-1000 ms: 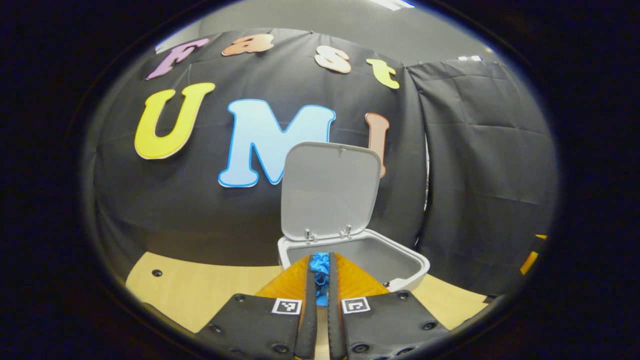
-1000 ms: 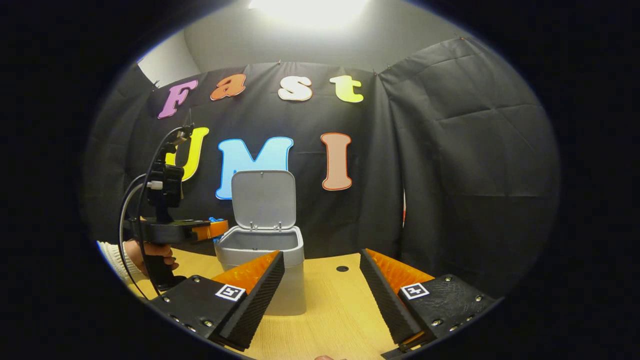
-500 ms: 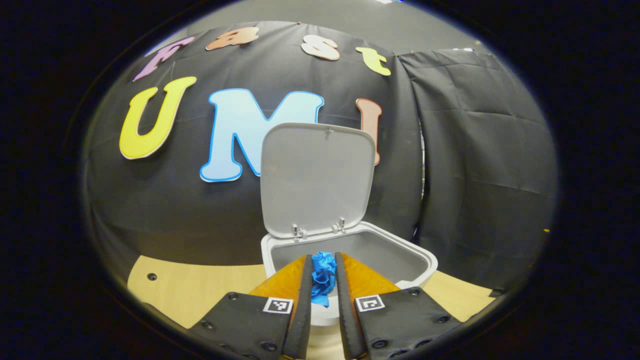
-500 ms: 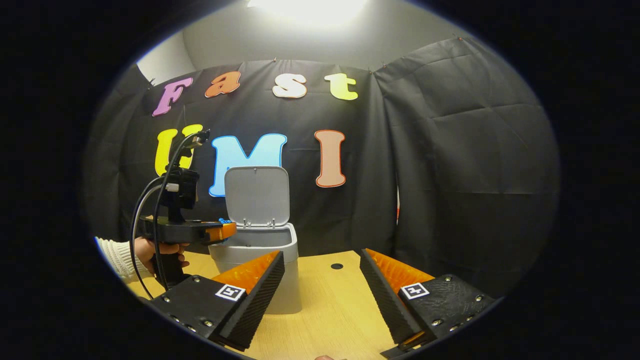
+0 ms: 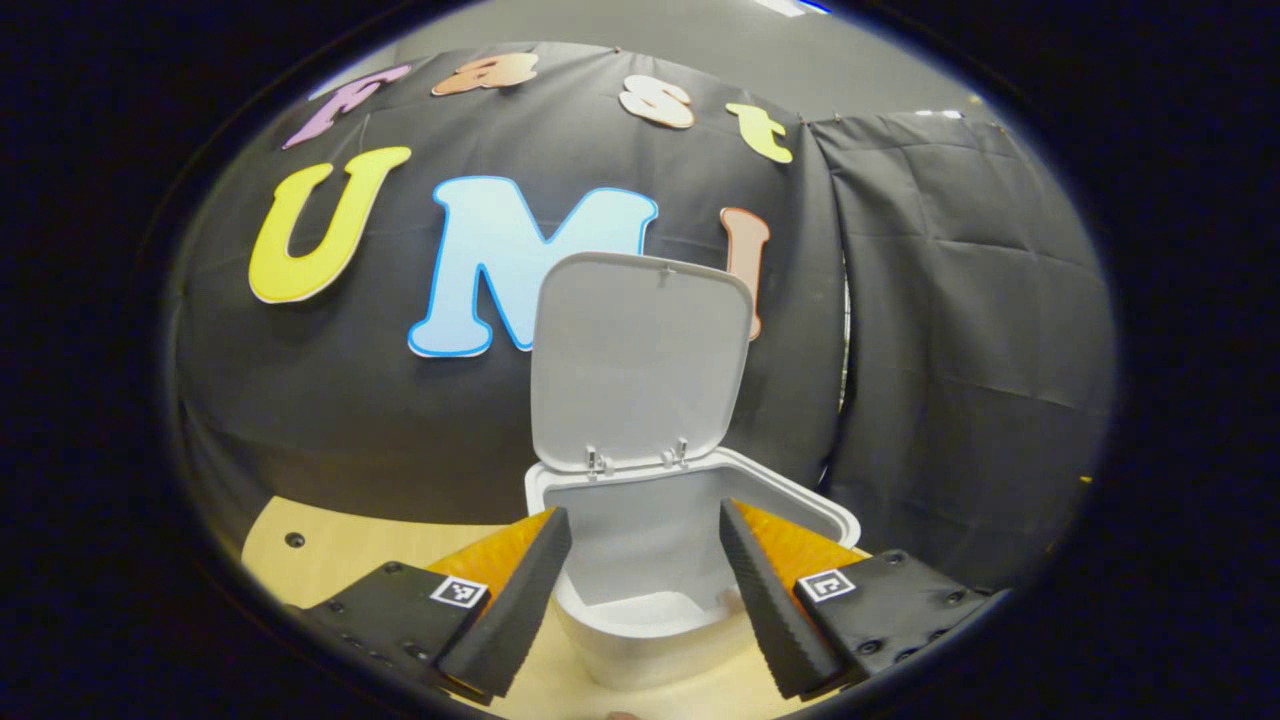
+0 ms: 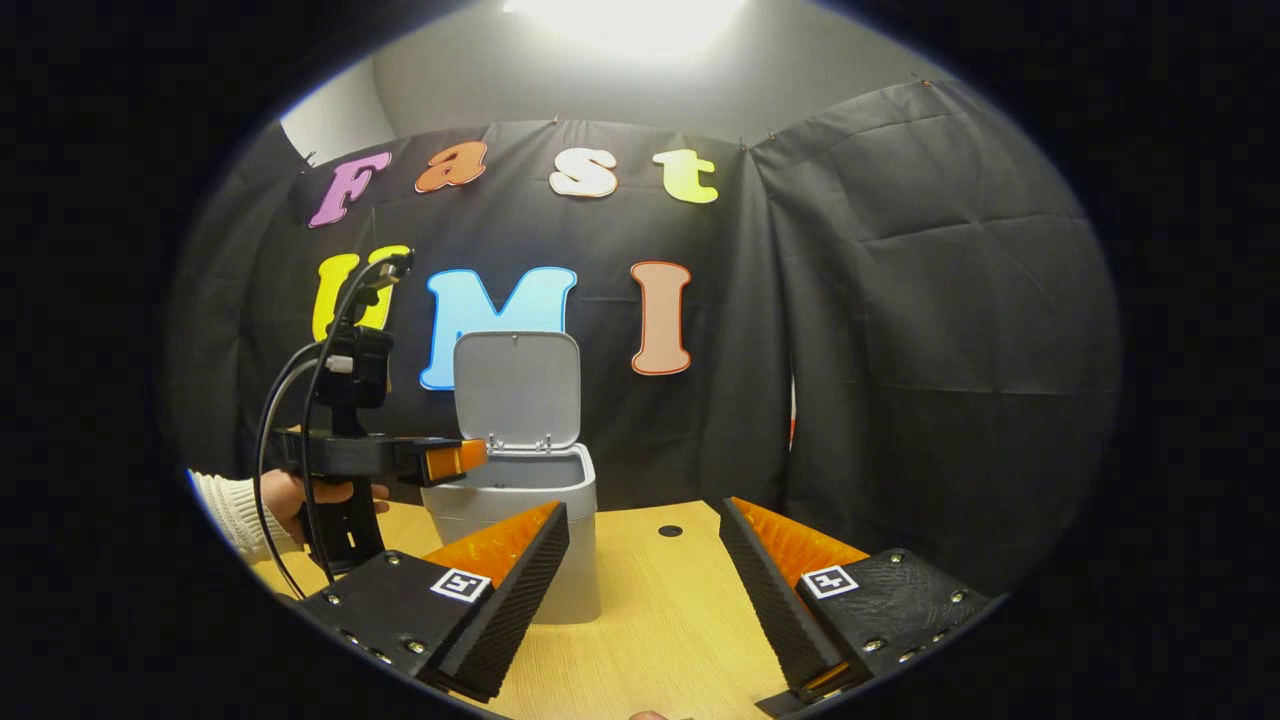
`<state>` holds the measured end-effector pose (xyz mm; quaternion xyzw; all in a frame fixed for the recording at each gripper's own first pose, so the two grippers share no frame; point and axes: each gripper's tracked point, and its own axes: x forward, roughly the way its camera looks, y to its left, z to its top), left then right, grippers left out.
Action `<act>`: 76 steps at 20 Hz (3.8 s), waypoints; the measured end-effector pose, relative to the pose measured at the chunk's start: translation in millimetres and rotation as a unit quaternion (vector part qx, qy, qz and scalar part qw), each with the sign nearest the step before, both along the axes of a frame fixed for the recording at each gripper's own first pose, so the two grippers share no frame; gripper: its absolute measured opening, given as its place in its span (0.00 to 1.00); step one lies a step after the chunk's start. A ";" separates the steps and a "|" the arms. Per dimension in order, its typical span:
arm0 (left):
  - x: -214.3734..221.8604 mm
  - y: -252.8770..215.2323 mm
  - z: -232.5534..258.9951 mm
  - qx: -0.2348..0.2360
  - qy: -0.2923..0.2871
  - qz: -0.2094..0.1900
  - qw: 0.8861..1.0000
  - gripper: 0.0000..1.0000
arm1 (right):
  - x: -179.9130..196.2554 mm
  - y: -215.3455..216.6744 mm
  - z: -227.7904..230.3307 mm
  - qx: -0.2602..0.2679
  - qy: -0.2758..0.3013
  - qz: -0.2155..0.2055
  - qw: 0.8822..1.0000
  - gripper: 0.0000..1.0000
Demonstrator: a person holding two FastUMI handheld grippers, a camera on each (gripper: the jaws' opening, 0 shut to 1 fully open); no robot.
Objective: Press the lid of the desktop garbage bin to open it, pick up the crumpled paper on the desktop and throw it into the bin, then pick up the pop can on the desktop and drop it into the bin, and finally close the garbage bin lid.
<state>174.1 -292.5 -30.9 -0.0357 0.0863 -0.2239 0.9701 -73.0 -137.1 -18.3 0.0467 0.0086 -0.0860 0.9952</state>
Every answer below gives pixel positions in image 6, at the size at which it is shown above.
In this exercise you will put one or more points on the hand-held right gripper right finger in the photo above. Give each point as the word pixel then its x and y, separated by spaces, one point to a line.
pixel 770 610

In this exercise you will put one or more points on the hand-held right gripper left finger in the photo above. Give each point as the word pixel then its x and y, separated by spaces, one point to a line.
pixel 515 610

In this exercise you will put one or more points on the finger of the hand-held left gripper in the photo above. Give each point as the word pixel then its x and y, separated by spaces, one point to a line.
pixel 455 460

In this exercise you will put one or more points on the white desktop garbage bin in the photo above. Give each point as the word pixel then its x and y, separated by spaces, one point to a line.
pixel 520 400

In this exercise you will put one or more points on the wooden desktop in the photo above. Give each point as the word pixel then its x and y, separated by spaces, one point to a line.
pixel 660 620

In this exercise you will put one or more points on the black backdrop cloth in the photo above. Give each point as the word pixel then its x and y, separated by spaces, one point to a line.
pixel 900 350

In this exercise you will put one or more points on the long ceiling light panel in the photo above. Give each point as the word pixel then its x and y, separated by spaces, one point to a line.
pixel 625 20

